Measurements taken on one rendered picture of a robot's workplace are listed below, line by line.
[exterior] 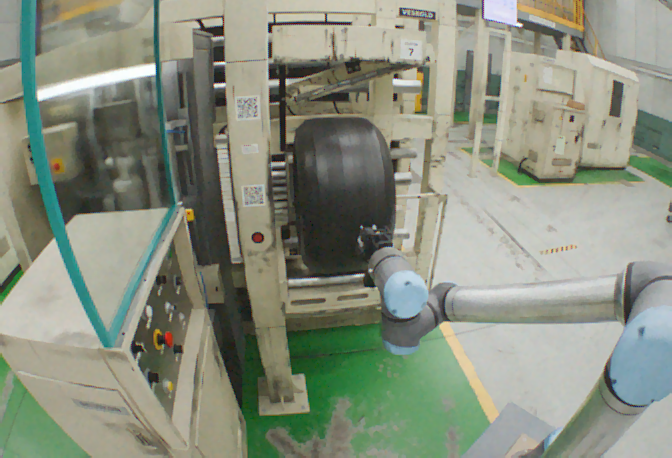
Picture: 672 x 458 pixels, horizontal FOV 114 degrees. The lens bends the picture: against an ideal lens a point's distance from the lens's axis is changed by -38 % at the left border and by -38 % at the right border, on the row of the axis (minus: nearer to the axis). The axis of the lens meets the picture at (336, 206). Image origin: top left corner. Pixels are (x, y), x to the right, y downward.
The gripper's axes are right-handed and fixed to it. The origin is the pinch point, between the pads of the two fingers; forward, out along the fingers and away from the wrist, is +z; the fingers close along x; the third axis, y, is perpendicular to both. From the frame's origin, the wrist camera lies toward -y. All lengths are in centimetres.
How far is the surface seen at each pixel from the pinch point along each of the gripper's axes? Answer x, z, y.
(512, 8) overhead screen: -298, 308, 182
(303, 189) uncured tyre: 16.8, 6.3, 14.0
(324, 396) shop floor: 9, 37, -112
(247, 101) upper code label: 32, 16, 40
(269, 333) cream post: 33, 27, -54
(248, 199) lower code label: 34.3, 19.9, 8.0
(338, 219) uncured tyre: 7.6, 0.8, 6.2
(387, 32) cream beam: -19, 39, 66
